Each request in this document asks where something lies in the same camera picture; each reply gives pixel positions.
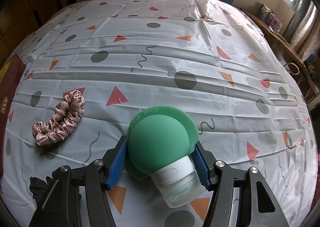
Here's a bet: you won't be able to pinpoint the green silicone travel bottle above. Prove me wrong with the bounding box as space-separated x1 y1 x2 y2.
126 106 204 208

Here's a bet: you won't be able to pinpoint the pink satin scrunchie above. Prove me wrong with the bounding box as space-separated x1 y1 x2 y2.
31 90 85 146

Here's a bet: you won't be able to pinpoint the black scrunchie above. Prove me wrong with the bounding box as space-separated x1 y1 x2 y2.
29 177 67 210

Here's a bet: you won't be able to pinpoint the patterned white tablecloth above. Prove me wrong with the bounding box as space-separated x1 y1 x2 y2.
1 0 318 226

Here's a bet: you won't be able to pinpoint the wooden side shelf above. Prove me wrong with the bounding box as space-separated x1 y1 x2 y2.
240 8 319 105

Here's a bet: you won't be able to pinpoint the gold metal tin box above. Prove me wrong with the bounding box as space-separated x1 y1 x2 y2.
0 55 25 177

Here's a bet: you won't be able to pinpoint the purple jars on shelf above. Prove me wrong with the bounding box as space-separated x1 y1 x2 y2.
259 5 282 32

